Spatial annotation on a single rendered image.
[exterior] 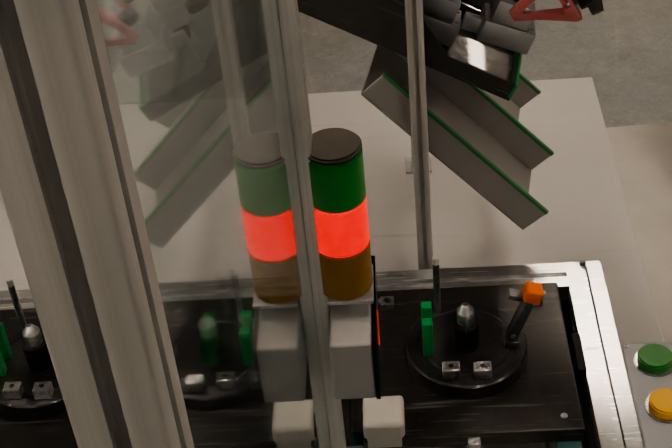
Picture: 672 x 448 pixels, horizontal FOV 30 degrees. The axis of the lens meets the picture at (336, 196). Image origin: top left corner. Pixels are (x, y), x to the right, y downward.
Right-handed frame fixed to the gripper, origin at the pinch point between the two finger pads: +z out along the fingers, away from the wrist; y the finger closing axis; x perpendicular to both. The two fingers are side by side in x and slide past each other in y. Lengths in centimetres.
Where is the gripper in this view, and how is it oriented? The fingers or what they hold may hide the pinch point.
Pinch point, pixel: (516, 3)
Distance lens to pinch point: 151.1
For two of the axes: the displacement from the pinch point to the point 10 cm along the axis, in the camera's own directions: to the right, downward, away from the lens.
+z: -8.4, 3.8, 3.8
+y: -0.6, 6.3, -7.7
